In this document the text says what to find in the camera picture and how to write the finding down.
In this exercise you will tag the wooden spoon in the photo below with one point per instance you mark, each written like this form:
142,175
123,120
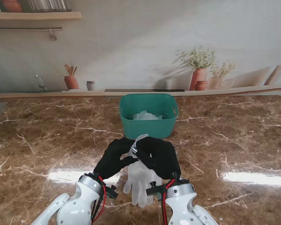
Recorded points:
67,69
74,70

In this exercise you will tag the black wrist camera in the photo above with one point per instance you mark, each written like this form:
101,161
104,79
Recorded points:
155,189
112,192

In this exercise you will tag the wooden spatula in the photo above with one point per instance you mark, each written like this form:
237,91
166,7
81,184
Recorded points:
71,70

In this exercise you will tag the pale wooden cutting board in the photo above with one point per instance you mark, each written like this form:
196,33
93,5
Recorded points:
275,75

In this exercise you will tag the teal plastic basket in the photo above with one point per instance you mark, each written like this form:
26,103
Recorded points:
147,129

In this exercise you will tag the terracotta jar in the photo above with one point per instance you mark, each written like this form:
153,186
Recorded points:
12,5

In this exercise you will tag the terracotta utensil pot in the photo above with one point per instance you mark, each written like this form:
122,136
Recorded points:
71,82

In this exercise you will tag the chrome faucet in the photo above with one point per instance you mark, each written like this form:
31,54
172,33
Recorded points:
41,83

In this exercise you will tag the wooden wall shelf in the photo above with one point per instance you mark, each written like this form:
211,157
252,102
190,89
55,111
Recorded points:
37,15

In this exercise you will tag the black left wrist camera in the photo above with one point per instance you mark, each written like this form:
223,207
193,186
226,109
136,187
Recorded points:
112,192

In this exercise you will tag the row of glass jars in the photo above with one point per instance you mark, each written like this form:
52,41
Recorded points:
49,5

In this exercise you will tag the small dried flower bouquet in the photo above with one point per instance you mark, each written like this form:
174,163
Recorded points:
223,69

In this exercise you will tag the metal hook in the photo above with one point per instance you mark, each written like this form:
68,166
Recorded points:
53,35

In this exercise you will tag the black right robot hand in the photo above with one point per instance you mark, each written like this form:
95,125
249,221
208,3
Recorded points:
161,157

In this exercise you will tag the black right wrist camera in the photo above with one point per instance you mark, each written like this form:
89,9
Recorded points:
155,189

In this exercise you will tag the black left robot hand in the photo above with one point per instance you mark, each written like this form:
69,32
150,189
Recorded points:
112,159

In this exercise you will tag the metal wall rail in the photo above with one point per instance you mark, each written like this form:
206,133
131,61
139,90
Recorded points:
25,28

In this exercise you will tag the grey mug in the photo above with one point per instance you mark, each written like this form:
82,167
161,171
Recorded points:
90,85

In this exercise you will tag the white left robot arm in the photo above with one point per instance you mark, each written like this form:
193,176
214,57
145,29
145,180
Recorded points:
72,204

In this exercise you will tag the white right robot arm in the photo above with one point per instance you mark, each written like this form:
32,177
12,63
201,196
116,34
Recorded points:
185,206

